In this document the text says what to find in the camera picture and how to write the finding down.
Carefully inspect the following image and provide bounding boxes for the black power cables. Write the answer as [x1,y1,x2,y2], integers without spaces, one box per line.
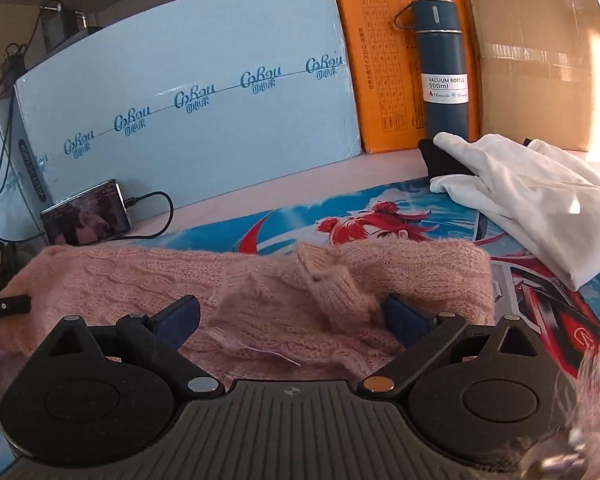
[0,42,31,242]

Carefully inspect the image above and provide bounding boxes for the pink knitted sweater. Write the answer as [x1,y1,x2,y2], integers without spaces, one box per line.
[0,239,496,391]

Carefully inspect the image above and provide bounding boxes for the dark blue vacuum bottle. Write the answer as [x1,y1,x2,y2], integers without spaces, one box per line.
[392,0,473,143]

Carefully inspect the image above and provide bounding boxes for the black device on ledge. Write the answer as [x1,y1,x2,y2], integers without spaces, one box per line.
[39,2,88,53]

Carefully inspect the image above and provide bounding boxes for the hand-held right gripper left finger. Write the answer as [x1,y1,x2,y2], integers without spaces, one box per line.
[44,296,223,400]

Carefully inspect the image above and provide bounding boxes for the white cloth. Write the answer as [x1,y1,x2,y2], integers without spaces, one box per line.
[430,132,600,291]

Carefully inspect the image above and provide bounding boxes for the black charging cable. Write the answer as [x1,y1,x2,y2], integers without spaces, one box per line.
[125,191,175,241]

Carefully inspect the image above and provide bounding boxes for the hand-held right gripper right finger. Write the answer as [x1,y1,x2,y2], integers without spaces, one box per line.
[356,294,544,398]

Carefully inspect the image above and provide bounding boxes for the black smartphone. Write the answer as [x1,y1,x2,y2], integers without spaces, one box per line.
[41,179,132,247]

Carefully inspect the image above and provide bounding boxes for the printed cartoon mat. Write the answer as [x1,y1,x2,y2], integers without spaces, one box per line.
[125,175,600,396]

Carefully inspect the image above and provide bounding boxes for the brown cardboard box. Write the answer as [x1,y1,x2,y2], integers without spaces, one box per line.
[460,0,600,156]

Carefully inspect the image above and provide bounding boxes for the black cloth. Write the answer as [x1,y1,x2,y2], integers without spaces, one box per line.
[417,137,533,181]

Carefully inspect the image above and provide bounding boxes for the light blue printed carton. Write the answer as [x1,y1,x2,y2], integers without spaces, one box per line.
[14,0,363,211]

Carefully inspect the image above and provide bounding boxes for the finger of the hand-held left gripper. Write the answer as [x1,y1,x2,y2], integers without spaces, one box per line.
[0,296,32,319]

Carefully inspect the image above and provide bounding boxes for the orange flat box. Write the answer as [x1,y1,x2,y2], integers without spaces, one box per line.
[330,0,481,155]

